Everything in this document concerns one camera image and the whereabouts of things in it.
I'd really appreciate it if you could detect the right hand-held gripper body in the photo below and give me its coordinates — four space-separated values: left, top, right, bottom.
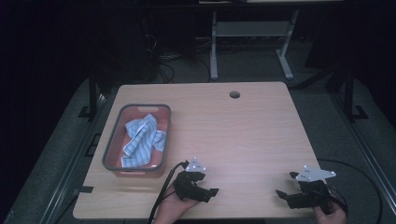
287 164 338 216

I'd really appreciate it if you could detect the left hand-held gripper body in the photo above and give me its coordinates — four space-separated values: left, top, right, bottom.
173 157 207 202

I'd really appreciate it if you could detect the person's left hand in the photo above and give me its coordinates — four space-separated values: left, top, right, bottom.
153 183 201 224

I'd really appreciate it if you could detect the person's right hand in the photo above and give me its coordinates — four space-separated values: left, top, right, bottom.
312 201 348 224

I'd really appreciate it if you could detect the blue striped cloth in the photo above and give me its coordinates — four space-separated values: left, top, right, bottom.
120 113 167 169

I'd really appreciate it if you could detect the red basket with grey rim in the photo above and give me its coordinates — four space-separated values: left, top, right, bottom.
101 103 173 178

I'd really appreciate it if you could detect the black table edge clip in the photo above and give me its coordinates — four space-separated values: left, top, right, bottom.
73 185 94 195

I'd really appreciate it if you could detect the grey metal stand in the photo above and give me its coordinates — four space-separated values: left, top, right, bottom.
209 8 301 82

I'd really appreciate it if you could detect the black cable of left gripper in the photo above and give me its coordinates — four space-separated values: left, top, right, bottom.
147 160 191 224

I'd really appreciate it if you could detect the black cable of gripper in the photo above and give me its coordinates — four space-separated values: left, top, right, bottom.
147 160 191 224
317 158 385 224

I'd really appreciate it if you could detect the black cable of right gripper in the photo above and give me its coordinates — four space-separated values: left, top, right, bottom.
317 158 385 224

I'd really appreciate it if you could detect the aluminium frame rail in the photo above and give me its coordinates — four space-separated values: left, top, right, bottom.
330 91 396 216
38 90 108 224

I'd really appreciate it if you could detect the black upright post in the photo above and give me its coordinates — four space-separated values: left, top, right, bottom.
78 66 100 120
342 63 369 122

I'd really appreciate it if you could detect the bundle of black floor cables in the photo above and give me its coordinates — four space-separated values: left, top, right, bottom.
141 32 213 85

